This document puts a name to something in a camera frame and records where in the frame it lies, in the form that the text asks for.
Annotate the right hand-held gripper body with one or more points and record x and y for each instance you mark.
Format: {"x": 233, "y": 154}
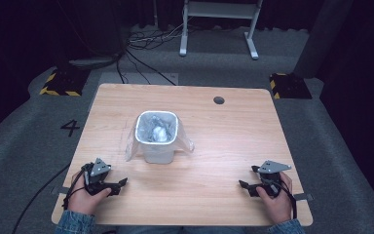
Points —
{"x": 270, "y": 178}

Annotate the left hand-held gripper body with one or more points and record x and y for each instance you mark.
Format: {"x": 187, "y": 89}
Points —
{"x": 94, "y": 177}

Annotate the person's left hand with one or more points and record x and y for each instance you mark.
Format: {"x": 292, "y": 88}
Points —
{"x": 81, "y": 201}

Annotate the person's right hand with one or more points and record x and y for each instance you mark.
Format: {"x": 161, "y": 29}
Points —
{"x": 279, "y": 208}

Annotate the white plastic trash bin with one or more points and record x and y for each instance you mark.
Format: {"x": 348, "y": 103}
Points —
{"x": 157, "y": 152}

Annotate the crumpled white paper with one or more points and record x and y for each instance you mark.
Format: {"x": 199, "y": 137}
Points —
{"x": 159, "y": 133}

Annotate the person's legs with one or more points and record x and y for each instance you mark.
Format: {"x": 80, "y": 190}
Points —
{"x": 191, "y": 230}

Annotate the black yellow-striped stand base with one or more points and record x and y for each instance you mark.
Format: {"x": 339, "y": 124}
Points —
{"x": 290, "y": 86}
{"x": 65, "y": 83}

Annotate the grey pillar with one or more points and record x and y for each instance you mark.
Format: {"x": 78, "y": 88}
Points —
{"x": 321, "y": 39}

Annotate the white metal stand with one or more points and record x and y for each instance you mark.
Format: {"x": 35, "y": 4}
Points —
{"x": 220, "y": 9}

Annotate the grey metal table bracket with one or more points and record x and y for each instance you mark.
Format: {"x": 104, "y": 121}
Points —
{"x": 60, "y": 190}
{"x": 303, "y": 197}

